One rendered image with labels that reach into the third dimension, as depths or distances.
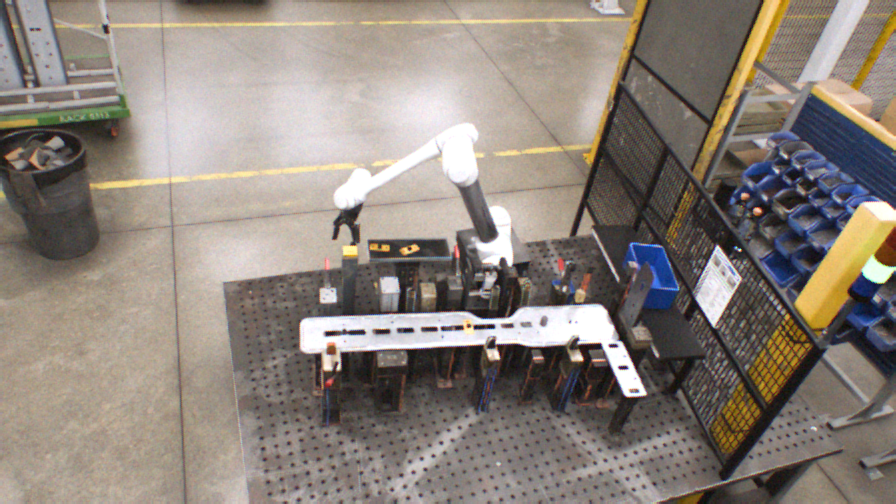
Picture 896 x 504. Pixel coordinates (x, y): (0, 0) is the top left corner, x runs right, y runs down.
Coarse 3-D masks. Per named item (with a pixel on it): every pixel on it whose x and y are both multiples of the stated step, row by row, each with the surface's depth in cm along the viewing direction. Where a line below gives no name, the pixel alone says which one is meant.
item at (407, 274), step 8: (400, 264) 294; (408, 264) 295; (416, 264) 295; (400, 272) 298; (408, 272) 298; (416, 272) 299; (400, 280) 301; (408, 280) 302; (416, 280) 303; (400, 288) 304; (400, 296) 308; (400, 304) 312; (400, 312) 315
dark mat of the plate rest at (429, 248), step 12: (372, 240) 295; (384, 240) 296; (396, 240) 297; (408, 240) 298; (420, 240) 299; (432, 240) 300; (444, 240) 301; (372, 252) 289; (384, 252) 290; (396, 252) 291; (420, 252) 293; (432, 252) 294; (444, 252) 295
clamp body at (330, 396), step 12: (324, 360) 254; (336, 360) 255; (324, 372) 251; (336, 372) 252; (324, 384) 256; (336, 384) 257; (324, 396) 263; (336, 396) 270; (324, 408) 267; (336, 408) 269; (324, 420) 272; (336, 420) 274
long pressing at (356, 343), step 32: (320, 320) 277; (352, 320) 279; (384, 320) 282; (416, 320) 284; (448, 320) 286; (480, 320) 288; (512, 320) 291; (576, 320) 296; (608, 320) 298; (320, 352) 265
